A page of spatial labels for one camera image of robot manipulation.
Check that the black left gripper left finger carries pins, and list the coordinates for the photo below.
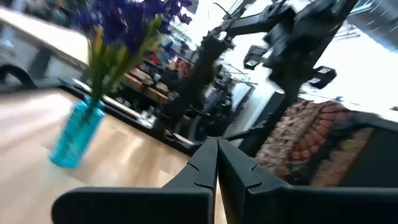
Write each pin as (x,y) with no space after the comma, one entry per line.
(199,174)

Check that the red patterned cloth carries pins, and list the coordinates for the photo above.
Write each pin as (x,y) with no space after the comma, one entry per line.
(311,140)

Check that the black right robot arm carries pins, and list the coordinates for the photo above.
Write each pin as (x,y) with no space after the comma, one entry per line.
(199,71)

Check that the white topped table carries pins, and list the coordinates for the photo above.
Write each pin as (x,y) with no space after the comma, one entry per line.
(37,34)

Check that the silver ventilation duct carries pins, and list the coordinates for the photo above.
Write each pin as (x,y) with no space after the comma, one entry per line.
(376,21)

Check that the wooden workbench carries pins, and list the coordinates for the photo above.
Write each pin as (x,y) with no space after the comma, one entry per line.
(149,91)

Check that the black ceiling spotlight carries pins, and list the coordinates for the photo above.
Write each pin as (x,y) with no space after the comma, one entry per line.
(255,57)
(321,77)

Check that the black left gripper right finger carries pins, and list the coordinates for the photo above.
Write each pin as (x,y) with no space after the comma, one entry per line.
(242,186)

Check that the purple artificial flower bunch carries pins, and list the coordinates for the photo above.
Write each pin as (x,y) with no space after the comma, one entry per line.
(124,28)
(183,17)

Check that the blue glass vase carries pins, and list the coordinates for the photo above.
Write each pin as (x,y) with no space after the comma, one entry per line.
(76,137)

